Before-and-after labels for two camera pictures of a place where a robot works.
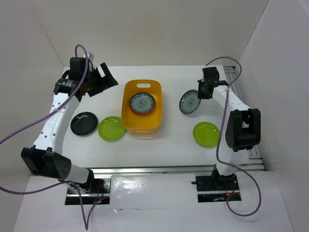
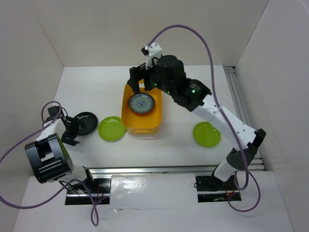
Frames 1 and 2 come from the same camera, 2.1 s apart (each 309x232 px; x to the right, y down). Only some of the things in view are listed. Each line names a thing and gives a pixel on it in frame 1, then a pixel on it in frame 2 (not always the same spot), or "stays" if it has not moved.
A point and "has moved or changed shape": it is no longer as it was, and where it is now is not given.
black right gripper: (201, 95) → (136, 74)
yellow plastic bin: (142, 124) stays
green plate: (206, 134) stays
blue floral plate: (189, 102) has moved or changed shape
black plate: (83, 123) stays
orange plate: (145, 113) stays
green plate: (111, 128) stays
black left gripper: (107, 80) → (76, 124)
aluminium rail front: (150, 169) stays
